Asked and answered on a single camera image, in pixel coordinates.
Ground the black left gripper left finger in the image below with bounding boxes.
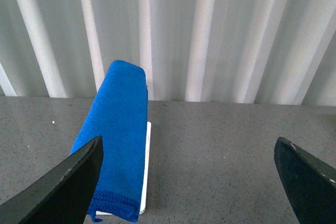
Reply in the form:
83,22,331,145
1,136,103,223

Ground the white towel rack stand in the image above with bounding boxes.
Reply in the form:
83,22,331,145
94,121,152,216

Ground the blue microfiber cloth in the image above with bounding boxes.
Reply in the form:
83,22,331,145
70,60,148,222

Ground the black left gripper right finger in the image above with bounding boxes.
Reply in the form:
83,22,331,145
274,137,335,223

